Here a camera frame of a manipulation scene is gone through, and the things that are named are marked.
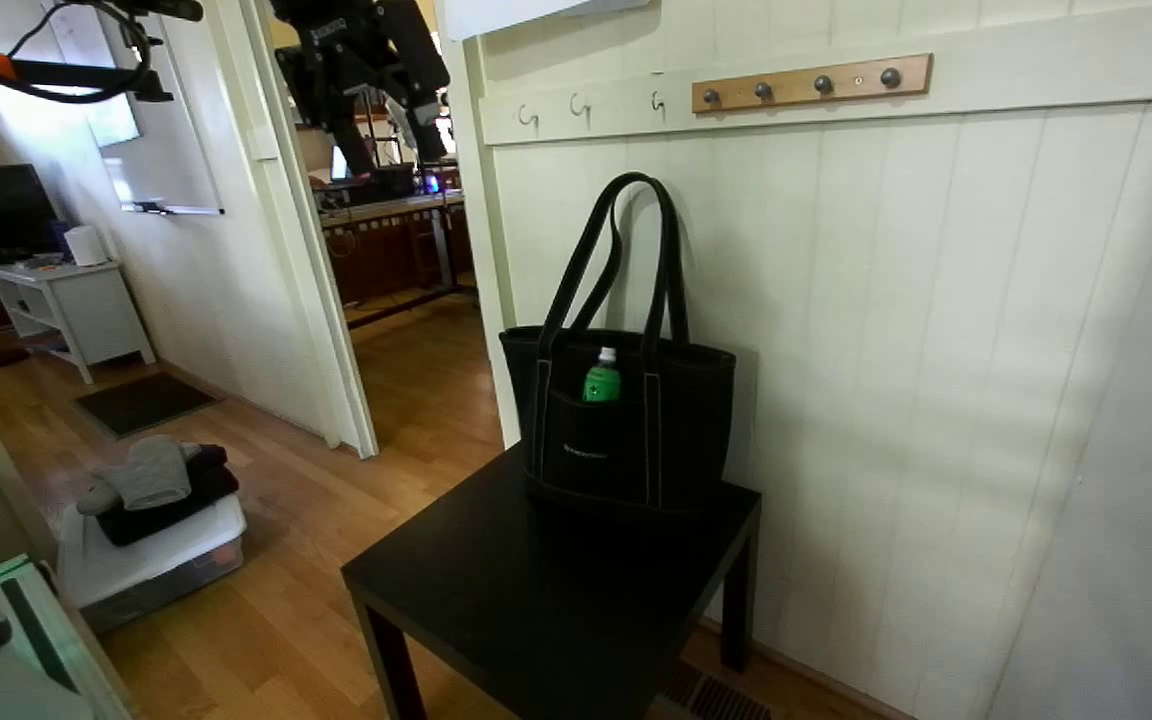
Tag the green plastic bottle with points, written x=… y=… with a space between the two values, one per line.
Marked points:
x=603 y=380

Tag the black tote bag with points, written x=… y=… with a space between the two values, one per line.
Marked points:
x=660 y=445

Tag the dark wooden kitchen counter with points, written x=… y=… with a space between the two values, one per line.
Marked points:
x=399 y=245

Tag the black square side table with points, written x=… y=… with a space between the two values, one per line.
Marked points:
x=548 y=612

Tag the wooden coat peg rack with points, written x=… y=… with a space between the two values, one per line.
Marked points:
x=815 y=86

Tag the folded grey and black clothes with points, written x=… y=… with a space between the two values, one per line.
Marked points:
x=155 y=484

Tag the dark door mat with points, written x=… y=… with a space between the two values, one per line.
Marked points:
x=141 y=402

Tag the white side cabinet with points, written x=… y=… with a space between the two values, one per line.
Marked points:
x=79 y=315

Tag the white low platform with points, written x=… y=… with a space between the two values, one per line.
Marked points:
x=116 y=585

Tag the black monitor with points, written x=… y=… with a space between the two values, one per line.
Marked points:
x=24 y=214

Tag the white and green box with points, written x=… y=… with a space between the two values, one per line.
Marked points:
x=50 y=664

